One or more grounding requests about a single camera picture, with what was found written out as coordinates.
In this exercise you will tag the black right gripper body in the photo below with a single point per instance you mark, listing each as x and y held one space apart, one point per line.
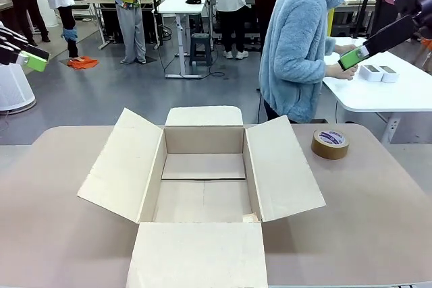
415 1

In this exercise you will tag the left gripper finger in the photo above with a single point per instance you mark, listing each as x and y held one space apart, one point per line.
11 36
35 62

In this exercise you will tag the white boxed clock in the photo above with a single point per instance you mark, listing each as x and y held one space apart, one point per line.
389 75
369 73

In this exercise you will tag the large cardboard box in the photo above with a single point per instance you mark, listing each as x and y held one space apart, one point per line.
202 261

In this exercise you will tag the person's left forearm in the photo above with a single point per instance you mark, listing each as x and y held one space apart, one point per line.
334 47

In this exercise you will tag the person's right forearm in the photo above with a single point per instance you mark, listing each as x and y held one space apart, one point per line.
303 70

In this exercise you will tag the person's right hand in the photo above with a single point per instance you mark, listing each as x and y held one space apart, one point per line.
337 73

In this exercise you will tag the white mesh basket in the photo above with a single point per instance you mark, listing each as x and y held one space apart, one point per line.
13 92

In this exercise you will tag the black tripod pole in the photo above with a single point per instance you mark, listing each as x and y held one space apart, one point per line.
366 1

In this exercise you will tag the orange cloth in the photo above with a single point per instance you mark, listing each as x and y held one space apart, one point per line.
82 62

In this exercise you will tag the white rounded table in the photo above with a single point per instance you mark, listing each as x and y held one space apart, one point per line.
388 95

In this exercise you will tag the person in blue fleece jacket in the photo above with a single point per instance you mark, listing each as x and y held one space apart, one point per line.
293 48

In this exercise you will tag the brown packing tape roll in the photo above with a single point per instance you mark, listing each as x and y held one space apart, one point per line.
329 151

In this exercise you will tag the black stand pole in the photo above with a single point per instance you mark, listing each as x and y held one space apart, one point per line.
156 4

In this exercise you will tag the white standing desk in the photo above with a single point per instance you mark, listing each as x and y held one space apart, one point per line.
179 6

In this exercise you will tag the gray plastic stool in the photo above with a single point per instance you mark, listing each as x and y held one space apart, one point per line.
200 40

